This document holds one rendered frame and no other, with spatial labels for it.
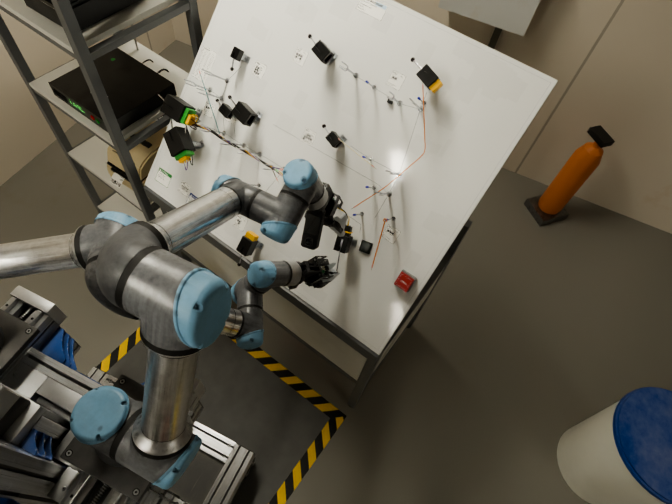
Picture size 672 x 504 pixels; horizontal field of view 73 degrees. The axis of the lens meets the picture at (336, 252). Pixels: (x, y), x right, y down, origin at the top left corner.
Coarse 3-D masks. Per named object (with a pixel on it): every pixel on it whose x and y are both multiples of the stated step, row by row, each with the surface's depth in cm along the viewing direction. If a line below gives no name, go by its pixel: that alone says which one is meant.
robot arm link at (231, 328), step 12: (96, 288) 102; (108, 300) 103; (120, 312) 105; (240, 312) 126; (252, 312) 129; (228, 324) 122; (240, 324) 124; (252, 324) 127; (240, 336) 125; (252, 336) 125; (252, 348) 129
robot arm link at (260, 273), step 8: (256, 264) 126; (264, 264) 127; (272, 264) 128; (280, 264) 131; (288, 264) 133; (248, 272) 128; (256, 272) 126; (264, 272) 125; (272, 272) 127; (280, 272) 129; (288, 272) 132; (248, 280) 128; (256, 280) 126; (264, 280) 125; (272, 280) 127; (280, 280) 130; (288, 280) 132; (256, 288) 131; (264, 288) 130
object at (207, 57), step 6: (204, 48) 172; (204, 54) 172; (210, 54) 171; (216, 54) 170; (198, 60) 174; (204, 60) 173; (210, 60) 172; (198, 66) 174; (204, 66) 173; (210, 66) 172; (198, 72) 174; (198, 78) 174; (204, 78) 173
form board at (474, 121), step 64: (256, 0) 162; (320, 0) 154; (384, 0) 146; (320, 64) 156; (384, 64) 148; (448, 64) 141; (512, 64) 134; (256, 128) 168; (320, 128) 158; (384, 128) 150; (448, 128) 143; (512, 128) 136; (192, 192) 181; (384, 192) 153; (448, 192) 145; (256, 256) 174; (384, 256) 155; (384, 320) 157
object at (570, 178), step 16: (592, 128) 261; (592, 144) 266; (608, 144) 257; (576, 160) 272; (592, 160) 267; (560, 176) 287; (576, 176) 277; (544, 192) 306; (560, 192) 291; (528, 208) 316; (544, 208) 307; (560, 208) 303; (544, 224) 311
